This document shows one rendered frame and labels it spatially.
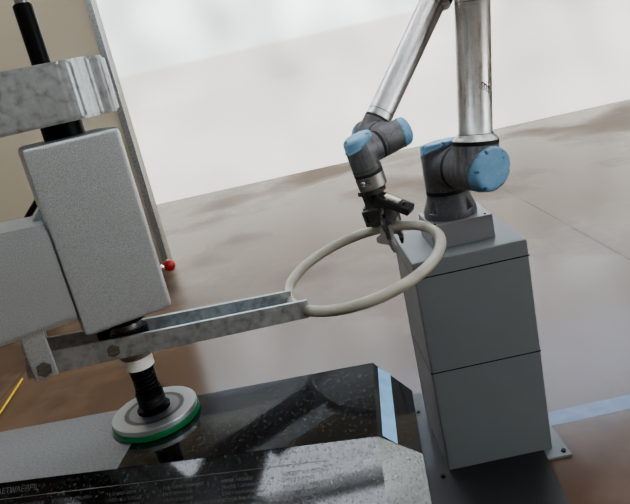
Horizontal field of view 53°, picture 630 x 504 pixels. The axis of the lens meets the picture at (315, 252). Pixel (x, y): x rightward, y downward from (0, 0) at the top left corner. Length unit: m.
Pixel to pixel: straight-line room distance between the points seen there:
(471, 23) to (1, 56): 5.06
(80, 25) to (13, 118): 4.92
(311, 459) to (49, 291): 0.66
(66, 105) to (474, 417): 1.75
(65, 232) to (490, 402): 1.63
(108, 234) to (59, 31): 5.00
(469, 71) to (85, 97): 1.19
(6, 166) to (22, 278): 5.21
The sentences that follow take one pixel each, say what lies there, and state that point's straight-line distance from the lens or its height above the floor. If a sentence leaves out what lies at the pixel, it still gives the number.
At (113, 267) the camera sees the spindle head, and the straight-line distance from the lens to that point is 1.44.
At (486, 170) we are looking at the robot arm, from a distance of 2.09.
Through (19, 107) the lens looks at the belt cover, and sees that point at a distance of 1.40.
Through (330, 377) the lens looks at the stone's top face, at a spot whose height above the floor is 0.80.
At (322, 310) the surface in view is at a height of 0.96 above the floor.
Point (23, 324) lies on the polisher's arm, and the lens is 1.46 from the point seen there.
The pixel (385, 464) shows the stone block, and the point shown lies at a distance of 1.38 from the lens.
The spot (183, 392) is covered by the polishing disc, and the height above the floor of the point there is 0.83.
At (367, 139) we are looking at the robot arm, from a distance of 1.87.
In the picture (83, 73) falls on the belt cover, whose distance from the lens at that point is 1.42.
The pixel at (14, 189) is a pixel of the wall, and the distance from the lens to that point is 6.64.
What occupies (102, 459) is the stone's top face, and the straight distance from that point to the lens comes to 1.62.
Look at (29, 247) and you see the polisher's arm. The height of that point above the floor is 1.33.
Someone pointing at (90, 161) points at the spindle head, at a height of 1.47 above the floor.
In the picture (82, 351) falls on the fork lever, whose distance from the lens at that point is 1.53.
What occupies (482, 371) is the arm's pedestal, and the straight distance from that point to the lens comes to 2.38.
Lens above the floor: 1.56
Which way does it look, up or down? 17 degrees down
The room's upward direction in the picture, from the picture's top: 13 degrees counter-clockwise
